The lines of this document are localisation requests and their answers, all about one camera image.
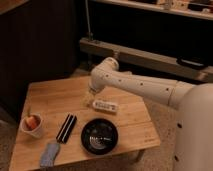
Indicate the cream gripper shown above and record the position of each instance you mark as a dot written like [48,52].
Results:
[88,98]

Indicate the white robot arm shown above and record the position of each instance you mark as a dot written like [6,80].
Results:
[194,104]

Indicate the wooden low table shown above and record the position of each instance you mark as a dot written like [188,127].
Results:
[55,100]

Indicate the black rectangular case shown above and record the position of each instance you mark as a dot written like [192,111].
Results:
[66,129]

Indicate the black round bowl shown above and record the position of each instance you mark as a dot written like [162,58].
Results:
[99,136]

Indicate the white cup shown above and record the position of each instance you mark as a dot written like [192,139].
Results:
[38,131]

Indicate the orange carrot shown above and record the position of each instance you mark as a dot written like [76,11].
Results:
[31,122]

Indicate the blue grey cloth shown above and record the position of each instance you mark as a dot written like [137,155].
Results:
[49,155]

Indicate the grey metal beam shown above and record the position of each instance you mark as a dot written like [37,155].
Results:
[145,59]

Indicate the metal vertical pole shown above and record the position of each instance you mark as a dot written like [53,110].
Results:
[90,34]

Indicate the black device on beam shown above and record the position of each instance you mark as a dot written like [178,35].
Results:
[191,64]

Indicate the wooden shelf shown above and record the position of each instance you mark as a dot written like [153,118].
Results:
[156,8]

